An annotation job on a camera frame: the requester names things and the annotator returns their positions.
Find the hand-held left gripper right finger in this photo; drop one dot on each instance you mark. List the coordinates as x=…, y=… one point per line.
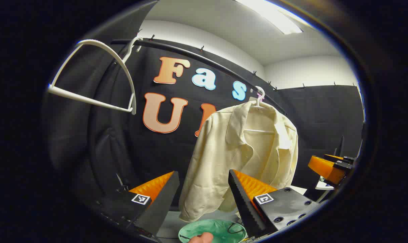
x=241, y=202

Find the black backdrop cloth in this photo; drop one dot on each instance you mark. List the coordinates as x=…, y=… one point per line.
x=163, y=152

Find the cream button-up shirt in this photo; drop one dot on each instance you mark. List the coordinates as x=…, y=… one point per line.
x=217, y=152

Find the ceiling light panel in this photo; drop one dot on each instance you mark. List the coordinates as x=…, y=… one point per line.
x=274, y=17

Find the white plastic clothes hanger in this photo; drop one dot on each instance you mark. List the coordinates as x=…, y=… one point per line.
x=89, y=99
x=263, y=92

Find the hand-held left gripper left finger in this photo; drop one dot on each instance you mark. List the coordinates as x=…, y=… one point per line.
x=163, y=202

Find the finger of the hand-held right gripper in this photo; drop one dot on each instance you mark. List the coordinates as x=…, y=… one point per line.
x=325, y=170
x=347, y=159

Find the green laundry hamper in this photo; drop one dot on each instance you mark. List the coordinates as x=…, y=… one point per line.
x=217, y=229

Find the black clothes rack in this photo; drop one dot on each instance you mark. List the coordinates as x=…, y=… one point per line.
x=197, y=56

